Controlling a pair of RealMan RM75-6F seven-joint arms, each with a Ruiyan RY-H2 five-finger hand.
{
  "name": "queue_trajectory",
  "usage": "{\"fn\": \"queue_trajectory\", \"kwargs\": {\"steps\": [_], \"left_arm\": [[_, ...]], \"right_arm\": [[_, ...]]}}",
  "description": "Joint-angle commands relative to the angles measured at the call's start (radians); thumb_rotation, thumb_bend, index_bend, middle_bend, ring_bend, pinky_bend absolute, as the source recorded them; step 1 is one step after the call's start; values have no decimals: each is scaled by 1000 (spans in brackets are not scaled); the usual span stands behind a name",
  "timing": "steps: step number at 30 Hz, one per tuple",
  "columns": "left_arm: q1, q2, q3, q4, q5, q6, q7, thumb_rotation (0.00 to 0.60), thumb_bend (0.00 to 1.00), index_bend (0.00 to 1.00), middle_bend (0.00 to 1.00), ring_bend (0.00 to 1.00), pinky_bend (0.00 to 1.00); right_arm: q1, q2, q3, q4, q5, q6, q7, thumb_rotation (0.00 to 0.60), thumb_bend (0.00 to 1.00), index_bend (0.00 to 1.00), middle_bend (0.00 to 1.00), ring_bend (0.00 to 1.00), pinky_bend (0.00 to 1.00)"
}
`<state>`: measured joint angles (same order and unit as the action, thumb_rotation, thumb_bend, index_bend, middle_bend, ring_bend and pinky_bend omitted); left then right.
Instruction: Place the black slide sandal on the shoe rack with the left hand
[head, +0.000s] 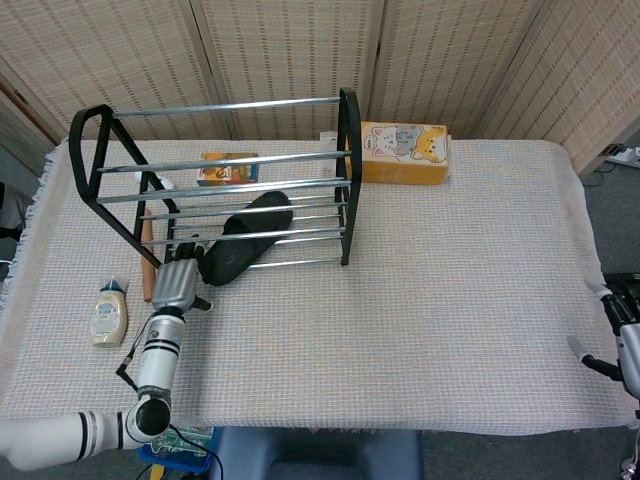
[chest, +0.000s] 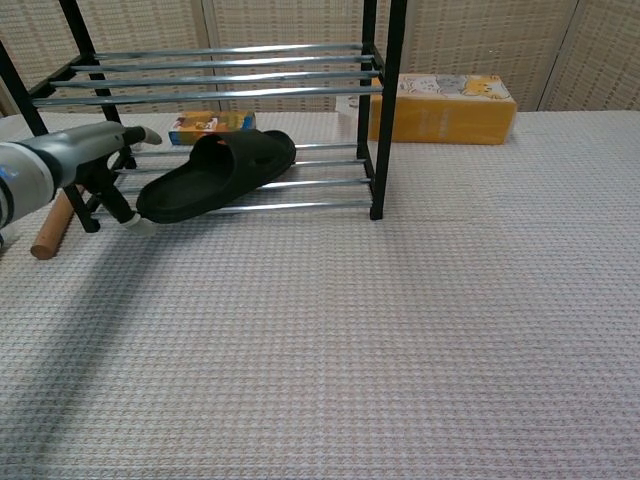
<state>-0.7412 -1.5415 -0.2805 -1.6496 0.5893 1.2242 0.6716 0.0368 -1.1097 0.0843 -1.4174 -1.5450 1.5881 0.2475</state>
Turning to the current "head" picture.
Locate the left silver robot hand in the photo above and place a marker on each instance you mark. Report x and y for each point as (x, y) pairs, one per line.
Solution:
(172, 285)

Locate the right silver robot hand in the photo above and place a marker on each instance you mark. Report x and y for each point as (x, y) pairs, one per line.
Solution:
(631, 350)

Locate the black rubber slide sandal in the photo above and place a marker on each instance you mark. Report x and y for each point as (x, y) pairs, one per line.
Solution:
(230, 265)

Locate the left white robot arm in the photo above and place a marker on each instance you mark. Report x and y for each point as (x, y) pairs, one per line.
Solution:
(155, 360)

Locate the black metal shoe rack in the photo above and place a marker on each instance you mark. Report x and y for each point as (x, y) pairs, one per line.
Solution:
(350, 150)

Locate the wooden rolling pin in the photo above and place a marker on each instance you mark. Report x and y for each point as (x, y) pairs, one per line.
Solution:
(148, 282)

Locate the cream squeeze bottle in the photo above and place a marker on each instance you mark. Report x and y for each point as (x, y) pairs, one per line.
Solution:
(107, 320)

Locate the white green tube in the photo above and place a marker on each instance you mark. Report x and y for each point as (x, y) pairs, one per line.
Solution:
(167, 182)

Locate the orange blue small carton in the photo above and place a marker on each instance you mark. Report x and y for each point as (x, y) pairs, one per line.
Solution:
(225, 172)

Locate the blue box with circuit board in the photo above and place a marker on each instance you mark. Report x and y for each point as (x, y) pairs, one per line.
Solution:
(170, 442)

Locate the dark grey object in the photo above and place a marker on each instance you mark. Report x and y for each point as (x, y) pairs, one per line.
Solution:
(10, 210)

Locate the white power strip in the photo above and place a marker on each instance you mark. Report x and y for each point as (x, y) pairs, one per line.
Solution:
(625, 157)

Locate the blue padded seat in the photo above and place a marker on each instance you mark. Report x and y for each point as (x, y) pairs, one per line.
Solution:
(325, 455)

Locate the white waffle tablecloth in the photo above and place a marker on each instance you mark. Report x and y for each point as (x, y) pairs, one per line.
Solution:
(400, 325)

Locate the yellow cat print tissue pack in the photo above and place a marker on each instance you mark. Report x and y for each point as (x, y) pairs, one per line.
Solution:
(400, 170)

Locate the beige woven folding screen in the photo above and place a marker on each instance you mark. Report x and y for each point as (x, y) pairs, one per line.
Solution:
(300, 50)

